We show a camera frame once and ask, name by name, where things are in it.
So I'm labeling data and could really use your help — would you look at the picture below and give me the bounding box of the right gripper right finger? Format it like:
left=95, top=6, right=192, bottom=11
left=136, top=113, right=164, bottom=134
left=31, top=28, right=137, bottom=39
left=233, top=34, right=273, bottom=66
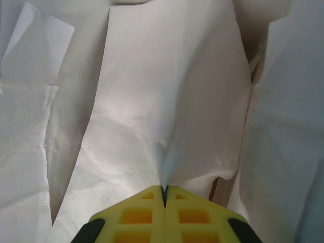
left=164, top=186, right=261, bottom=243

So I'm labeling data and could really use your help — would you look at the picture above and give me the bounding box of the white paper napkin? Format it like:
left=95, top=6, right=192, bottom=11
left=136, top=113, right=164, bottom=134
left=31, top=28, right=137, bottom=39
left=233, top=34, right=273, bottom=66
left=49, top=0, right=256, bottom=228

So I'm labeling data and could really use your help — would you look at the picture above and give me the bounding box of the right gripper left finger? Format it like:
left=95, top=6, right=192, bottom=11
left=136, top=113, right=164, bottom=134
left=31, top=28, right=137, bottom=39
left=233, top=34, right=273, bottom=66
left=72, top=185, right=167, bottom=243

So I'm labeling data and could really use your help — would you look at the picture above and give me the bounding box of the red white paper bag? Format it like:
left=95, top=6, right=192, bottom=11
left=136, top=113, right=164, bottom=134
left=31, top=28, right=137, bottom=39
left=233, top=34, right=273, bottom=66
left=0, top=0, right=324, bottom=243

